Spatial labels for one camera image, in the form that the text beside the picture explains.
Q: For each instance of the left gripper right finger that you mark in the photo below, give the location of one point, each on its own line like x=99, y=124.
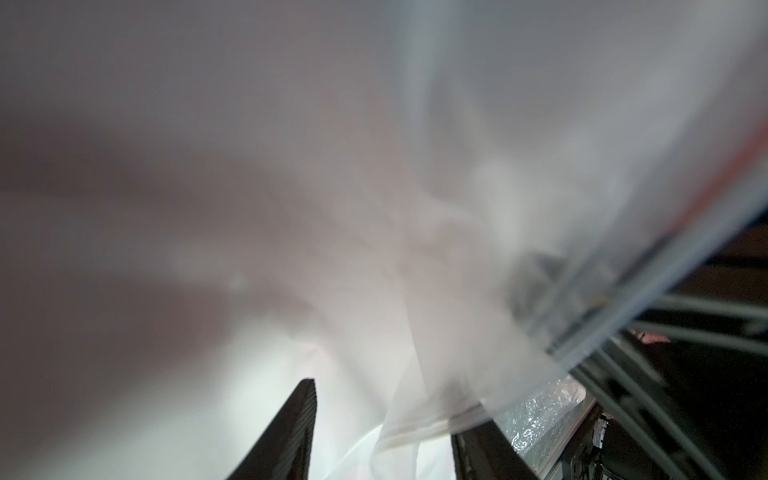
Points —
x=483, y=453

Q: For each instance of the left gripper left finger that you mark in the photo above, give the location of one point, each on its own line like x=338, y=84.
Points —
x=283, y=451

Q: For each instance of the clear zip-top bag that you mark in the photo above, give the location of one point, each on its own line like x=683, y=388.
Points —
x=429, y=207

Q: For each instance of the clear bag with white zipper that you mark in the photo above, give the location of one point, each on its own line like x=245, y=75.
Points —
x=539, y=426

